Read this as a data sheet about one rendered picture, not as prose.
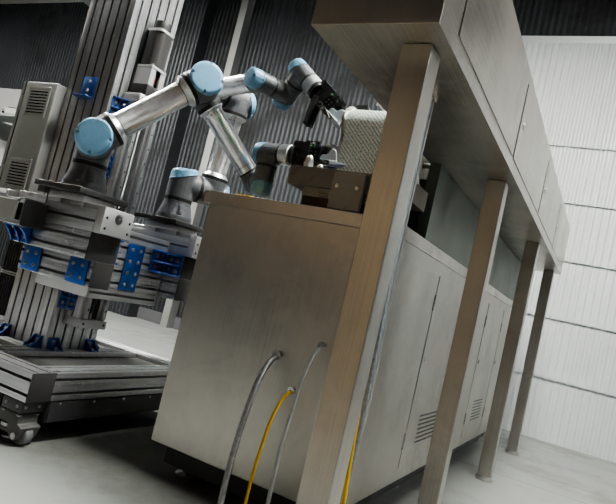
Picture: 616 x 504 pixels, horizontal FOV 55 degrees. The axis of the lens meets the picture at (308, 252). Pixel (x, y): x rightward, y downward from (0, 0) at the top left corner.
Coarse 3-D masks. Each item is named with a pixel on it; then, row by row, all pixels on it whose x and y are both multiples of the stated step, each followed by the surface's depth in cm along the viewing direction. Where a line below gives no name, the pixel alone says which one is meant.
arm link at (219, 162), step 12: (240, 96) 251; (252, 96) 255; (228, 108) 252; (240, 108) 252; (252, 108) 255; (240, 120) 254; (216, 144) 254; (216, 156) 253; (216, 168) 253; (204, 180) 251; (216, 180) 252; (204, 192) 250; (228, 192) 257; (204, 204) 255
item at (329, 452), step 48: (432, 48) 106; (384, 144) 107; (384, 192) 105; (384, 240) 104; (480, 240) 186; (384, 288) 106; (480, 288) 183; (528, 288) 276; (336, 336) 105; (336, 384) 103; (528, 384) 355; (336, 432) 102; (336, 480) 102; (432, 480) 180
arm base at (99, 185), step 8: (80, 160) 199; (72, 168) 199; (80, 168) 198; (88, 168) 199; (96, 168) 200; (104, 168) 203; (64, 176) 199; (72, 176) 197; (80, 176) 197; (88, 176) 199; (96, 176) 200; (104, 176) 204; (72, 184) 196; (80, 184) 197; (88, 184) 198; (96, 184) 199; (104, 184) 203; (104, 192) 203
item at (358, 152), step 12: (348, 144) 197; (360, 144) 195; (372, 144) 193; (348, 156) 197; (360, 156) 195; (372, 156) 193; (336, 168) 198; (348, 168) 196; (360, 168) 194; (372, 168) 192
